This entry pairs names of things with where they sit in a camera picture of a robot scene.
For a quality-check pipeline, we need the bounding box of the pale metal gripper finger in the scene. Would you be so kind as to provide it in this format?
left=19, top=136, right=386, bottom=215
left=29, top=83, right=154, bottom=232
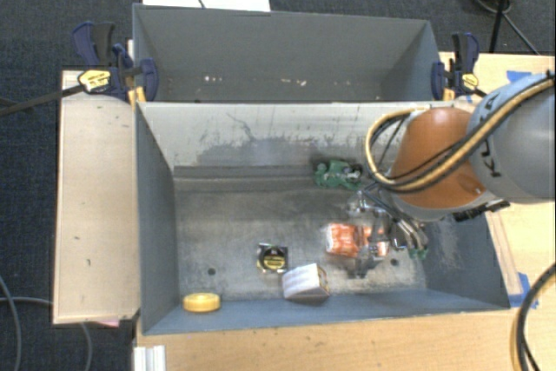
left=347, top=192, right=387, bottom=239
left=354, top=240, right=391, bottom=277

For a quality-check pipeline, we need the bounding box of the orange and white packet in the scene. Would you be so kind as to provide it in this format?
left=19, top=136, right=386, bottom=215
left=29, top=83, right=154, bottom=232
left=323, top=222, right=375, bottom=258

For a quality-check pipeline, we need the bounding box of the green toy animal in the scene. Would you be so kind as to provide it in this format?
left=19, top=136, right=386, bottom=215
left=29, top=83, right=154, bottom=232
left=313, top=159, right=364, bottom=189

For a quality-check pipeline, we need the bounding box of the grey metal bin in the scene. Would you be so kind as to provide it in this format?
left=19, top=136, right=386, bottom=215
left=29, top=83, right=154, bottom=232
left=131, top=3, right=512, bottom=336

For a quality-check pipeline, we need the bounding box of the pale wood flat board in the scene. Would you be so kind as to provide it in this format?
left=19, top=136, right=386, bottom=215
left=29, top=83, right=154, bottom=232
left=51, top=69, right=142, bottom=326

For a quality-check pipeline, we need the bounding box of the yellow flat ring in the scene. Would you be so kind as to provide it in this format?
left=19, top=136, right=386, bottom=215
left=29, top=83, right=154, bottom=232
left=182, top=292, right=222, bottom=314

